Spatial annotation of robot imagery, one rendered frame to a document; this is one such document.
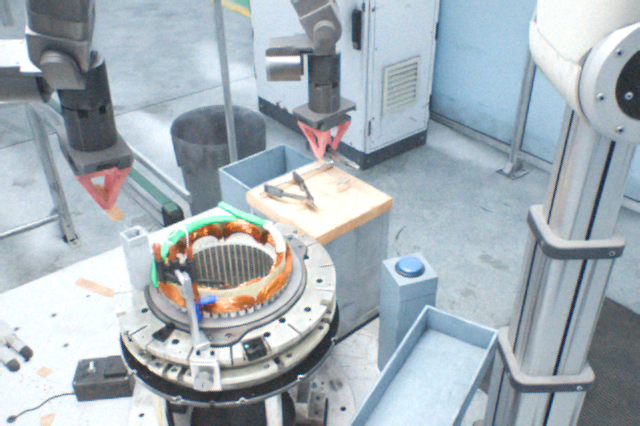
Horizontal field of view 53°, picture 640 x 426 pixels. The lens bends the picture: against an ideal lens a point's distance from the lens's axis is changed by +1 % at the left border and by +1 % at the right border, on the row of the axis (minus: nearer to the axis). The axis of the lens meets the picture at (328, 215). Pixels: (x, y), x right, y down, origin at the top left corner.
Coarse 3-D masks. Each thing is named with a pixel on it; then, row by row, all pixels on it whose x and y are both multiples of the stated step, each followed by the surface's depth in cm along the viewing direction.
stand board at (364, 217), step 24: (312, 168) 127; (336, 168) 127; (288, 192) 120; (312, 192) 120; (336, 192) 120; (360, 192) 120; (288, 216) 113; (312, 216) 113; (336, 216) 113; (360, 216) 114
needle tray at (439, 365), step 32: (416, 320) 91; (448, 320) 93; (416, 352) 91; (448, 352) 91; (480, 352) 91; (384, 384) 84; (416, 384) 87; (448, 384) 87; (384, 416) 82; (416, 416) 82; (448, 416) 82
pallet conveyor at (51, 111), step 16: (32, 112) 253; (48, 112) 229; (32, 128) 259; (48, 144) 263; (128, 144) 196; (48, 160) 267; (144, 160) 188; (48, 176) 269; (128, 176) 186; (144, 176) 186; (160, 176) 182; (128, 192) 190; (144, 192) 179; (160, 192) 178; (176, 192) 177; (64, 208) 280; (144, 208) 185; (160, 208) 173; (176, 208) 173; (32, 224) 274; (48, 224) 279; (64, 224) 282; (160, 224) 178; (0, 240) 268; (64, 240) 288
